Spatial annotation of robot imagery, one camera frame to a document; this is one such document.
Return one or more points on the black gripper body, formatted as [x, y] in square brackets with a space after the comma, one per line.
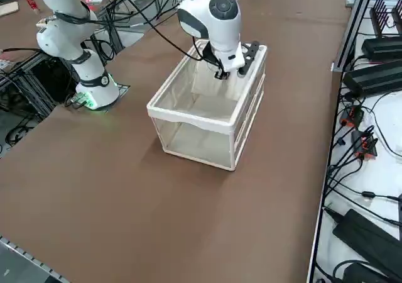
[251, 55]

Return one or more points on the white folding storage box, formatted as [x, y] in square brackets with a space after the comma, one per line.
[188, 119]

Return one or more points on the orange black connector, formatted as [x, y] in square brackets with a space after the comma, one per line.
[351, 116]
[364, 144]

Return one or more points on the dark slotted rack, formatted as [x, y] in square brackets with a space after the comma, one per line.
[383, 15]

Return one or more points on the red printed strip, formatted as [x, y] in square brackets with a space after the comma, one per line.
[31, 1]

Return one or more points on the aluminium profile post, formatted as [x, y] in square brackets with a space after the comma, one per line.
[350, 37]

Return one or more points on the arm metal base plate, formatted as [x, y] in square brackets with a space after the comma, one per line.
[124, 88]

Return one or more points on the grey metal rail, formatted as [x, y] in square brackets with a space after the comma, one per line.
[31, 259]

